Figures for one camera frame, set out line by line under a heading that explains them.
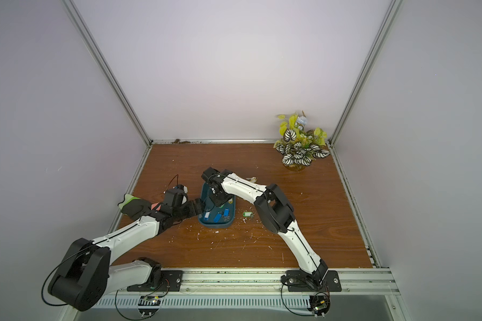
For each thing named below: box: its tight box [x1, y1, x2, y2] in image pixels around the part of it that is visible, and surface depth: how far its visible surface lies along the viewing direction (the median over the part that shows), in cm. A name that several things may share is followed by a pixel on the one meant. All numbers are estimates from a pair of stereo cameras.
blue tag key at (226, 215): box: [223, 207, 231, 222], surface depth 92 cm
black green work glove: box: [117, 193, 152, 220], surface depth 95 cm
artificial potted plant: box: [273, 110, 331, 172], surface depth 89 cm
